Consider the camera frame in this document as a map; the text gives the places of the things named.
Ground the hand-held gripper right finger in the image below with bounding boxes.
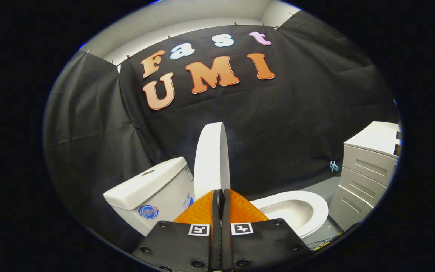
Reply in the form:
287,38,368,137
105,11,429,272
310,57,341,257
221,188,312,272

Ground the white drawer cabinet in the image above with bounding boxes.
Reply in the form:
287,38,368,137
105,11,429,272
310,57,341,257
328,121,402,232

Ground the black backdrop cloth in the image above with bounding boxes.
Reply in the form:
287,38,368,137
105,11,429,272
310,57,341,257
43,9,399,253

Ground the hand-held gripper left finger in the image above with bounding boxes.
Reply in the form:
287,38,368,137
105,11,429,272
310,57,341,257
131,189,222,272

